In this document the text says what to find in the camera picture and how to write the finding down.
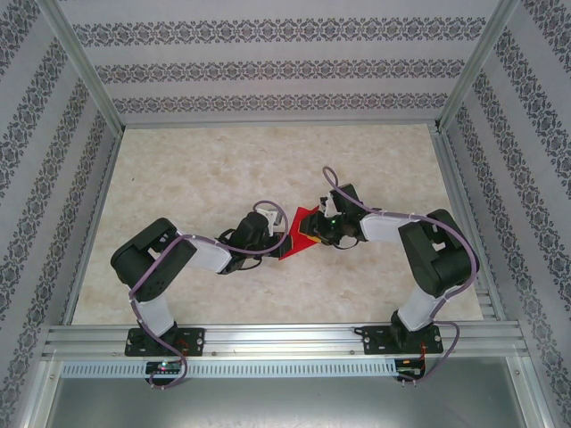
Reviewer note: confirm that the aluminium frame cross beam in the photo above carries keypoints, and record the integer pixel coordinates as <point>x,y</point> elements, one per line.
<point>276,121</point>

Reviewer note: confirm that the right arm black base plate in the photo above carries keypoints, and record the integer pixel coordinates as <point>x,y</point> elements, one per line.
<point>377,341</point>

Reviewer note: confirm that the red paper sheet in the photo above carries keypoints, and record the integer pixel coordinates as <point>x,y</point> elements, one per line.
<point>299,245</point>

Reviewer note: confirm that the aluminium table side rail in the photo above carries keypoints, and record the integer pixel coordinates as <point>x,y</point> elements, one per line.
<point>466,223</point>
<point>93,223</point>

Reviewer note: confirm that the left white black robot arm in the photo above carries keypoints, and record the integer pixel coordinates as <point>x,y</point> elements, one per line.
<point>154,316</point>

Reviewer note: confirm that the aluminium frame post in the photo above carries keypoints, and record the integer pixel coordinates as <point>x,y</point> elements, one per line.
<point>477,67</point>
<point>85,67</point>

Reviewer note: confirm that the grey metal tray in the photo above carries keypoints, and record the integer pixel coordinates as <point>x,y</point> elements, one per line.
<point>285,401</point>

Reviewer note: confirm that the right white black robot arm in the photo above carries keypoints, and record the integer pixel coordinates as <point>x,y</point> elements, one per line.
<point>419,312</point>

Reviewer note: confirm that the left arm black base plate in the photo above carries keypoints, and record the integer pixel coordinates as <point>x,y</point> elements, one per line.
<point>192,341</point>

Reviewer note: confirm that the aluminium mounting rail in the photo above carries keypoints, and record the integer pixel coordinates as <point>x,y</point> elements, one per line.
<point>285,339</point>

